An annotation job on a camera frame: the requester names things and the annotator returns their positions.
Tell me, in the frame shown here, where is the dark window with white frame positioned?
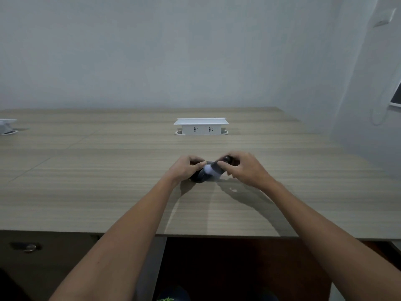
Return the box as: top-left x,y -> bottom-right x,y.
389,81 -> 401,109

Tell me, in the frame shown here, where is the white wall switch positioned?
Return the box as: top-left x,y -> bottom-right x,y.
372,8 -> 397,28

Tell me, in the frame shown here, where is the person's left hand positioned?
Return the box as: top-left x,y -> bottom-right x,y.
168,155 -> 207,186

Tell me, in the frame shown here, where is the black and white sock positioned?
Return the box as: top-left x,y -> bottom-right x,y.
189,156 -> 239,184

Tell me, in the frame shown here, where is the grey desk support panel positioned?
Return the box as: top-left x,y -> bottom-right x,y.
135,236 -> 168,301

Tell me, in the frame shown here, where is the black shoe with green print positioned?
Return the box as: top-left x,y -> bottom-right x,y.
156,285 -> 191,301

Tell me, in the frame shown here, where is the white desk power socket box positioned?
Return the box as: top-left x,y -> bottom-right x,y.
174,118 -> 229,136
0,119 -> 18,136

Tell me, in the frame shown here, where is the silver drawer lock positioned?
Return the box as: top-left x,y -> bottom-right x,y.
11,242 -> 42,253

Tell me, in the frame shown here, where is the person's right forearm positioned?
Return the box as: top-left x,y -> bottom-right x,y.
260,181 -> 401,301

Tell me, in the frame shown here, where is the person's right hand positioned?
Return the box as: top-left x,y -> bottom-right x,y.
218,152 -> 277,190

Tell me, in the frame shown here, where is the person's left forearm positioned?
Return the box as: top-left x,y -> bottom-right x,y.
48,173 -> 183,301

